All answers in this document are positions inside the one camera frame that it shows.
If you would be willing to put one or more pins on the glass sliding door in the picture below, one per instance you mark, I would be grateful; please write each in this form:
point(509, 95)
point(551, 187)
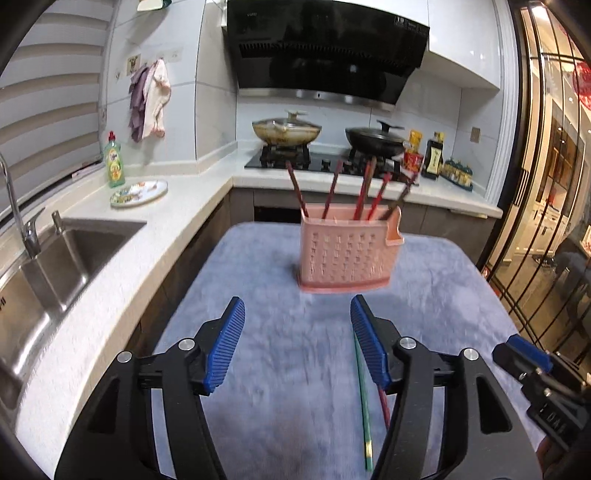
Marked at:
point(554, 161)

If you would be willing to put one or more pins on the blue-grey fleece blanket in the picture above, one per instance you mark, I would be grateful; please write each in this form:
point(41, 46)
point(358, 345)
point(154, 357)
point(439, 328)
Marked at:
point(286, 369)

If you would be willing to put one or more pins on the black gas stove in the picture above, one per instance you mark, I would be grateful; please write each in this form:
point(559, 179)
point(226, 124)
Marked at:
point(318, 162)

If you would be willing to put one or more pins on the dark red chopstick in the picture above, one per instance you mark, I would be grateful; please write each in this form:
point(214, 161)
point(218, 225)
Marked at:
point(364, 187)

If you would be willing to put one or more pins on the row of small spice jars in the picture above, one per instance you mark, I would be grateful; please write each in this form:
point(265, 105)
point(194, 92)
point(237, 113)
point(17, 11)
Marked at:
point(457, 174)

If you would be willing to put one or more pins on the dark maroon chopstick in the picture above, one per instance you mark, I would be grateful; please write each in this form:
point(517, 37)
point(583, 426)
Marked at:
point(295, 187)

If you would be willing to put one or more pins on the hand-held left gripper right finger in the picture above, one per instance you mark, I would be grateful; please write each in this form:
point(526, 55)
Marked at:
point(369, 346)

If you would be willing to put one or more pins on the black frying pan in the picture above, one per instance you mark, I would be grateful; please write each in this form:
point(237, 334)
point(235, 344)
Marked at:
point(374, 141)

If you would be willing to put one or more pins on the pink perforated chopstick holder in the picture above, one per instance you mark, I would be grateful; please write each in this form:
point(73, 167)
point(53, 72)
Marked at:
point(346, 254)

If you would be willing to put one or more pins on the yellow seasoning packet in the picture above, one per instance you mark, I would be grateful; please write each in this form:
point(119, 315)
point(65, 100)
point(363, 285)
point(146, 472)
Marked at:
point(415, 141)

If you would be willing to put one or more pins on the dark soy sauce bottle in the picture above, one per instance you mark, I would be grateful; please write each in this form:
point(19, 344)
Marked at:
point(433, 159)

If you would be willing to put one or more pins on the green chopstick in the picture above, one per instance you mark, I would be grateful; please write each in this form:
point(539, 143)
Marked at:
point(364, 415)

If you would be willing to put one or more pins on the purple hanging cloth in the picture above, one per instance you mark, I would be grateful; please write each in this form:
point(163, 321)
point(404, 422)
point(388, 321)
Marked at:
point(137, 106)

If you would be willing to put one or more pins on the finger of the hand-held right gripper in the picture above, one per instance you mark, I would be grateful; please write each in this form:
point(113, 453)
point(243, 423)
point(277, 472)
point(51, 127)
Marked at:
point(528, 353)

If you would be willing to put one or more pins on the white stone kitchen counter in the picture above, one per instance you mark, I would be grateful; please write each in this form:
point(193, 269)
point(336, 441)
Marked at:
point(152, 240)

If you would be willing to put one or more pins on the steel kitchen sink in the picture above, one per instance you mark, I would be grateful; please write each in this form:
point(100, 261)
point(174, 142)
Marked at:
point(69, 258)

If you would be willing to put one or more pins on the pink white hanging cloth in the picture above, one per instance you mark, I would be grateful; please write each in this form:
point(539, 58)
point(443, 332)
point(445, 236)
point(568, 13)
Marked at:
point(156, 101)

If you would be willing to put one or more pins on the white wall cabinet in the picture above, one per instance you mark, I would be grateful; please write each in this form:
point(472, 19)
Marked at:
point(466, 41)

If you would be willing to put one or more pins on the black range hood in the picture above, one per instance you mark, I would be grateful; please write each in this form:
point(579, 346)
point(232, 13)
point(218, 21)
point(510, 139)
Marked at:
point(323, 46)

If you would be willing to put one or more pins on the brown chopstick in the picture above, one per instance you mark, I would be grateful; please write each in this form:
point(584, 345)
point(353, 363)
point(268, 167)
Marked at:
point(399, 198)

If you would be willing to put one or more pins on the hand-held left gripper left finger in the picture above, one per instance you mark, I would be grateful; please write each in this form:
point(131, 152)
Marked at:
point(226, 350)

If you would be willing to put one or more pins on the grey wall socket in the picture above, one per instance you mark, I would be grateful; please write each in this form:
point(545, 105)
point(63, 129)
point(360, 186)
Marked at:
point(475, 134)

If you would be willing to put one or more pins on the green dish soap bottle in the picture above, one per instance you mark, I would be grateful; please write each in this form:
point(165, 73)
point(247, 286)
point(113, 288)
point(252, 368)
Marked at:
point(114, 161)

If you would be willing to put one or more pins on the white patterned plate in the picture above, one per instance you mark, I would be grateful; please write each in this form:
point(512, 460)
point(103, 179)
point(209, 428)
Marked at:
point(138, 194)

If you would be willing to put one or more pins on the white window blinds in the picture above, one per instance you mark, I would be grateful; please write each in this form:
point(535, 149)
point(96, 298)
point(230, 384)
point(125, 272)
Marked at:
point(46, 115)

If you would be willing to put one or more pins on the wok with glass lid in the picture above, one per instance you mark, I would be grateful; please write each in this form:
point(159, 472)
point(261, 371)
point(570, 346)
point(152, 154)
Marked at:
point(286, 131)

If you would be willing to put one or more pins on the chrome sink soap dispenser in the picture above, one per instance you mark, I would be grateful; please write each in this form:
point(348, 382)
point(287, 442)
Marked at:
point(56, 222)

